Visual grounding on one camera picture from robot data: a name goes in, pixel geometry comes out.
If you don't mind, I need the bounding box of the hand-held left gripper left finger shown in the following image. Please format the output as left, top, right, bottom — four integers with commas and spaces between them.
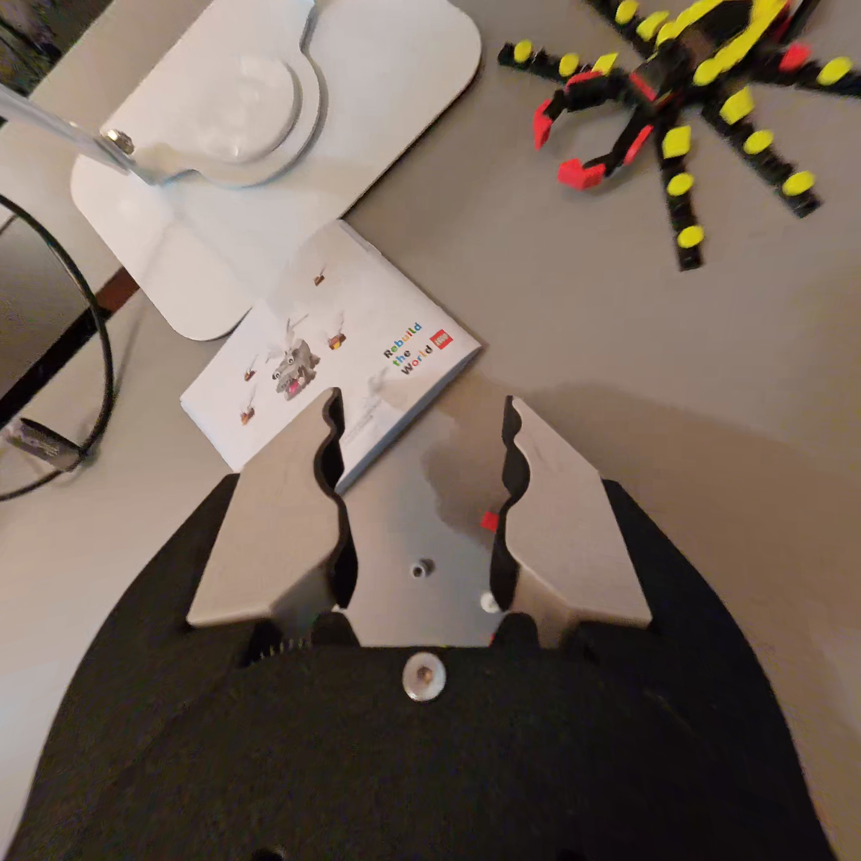
187, 388, 359, 640

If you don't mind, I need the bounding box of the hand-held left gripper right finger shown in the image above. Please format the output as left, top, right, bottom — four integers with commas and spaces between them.
490, 396, 652, 648

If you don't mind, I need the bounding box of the black yellow spider brick model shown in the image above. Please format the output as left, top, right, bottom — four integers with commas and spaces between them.
496, 0, 861, 273

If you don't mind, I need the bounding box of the white instruction booklet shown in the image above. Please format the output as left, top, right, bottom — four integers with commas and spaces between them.
180, 220, 483, 495

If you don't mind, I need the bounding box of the white metal stand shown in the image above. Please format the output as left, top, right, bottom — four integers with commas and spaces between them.
0, 0, 483, 342

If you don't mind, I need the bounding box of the black cable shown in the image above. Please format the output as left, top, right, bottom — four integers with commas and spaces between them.
0, 194, 115, 502

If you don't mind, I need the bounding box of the cable label tag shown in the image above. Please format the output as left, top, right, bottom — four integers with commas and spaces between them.
3, 416, 91, 472

